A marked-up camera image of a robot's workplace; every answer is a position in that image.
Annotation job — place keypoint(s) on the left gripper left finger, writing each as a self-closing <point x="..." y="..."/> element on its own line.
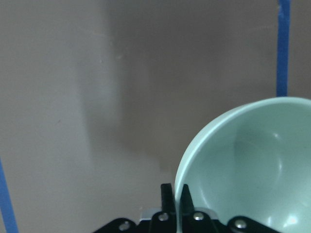
<point x="164" y="219"/>

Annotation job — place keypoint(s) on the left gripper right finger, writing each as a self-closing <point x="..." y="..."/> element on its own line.
<point x="191" y="220"/>

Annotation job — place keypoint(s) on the green bowl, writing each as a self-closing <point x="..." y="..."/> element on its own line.
<point x="253" y="161"/>

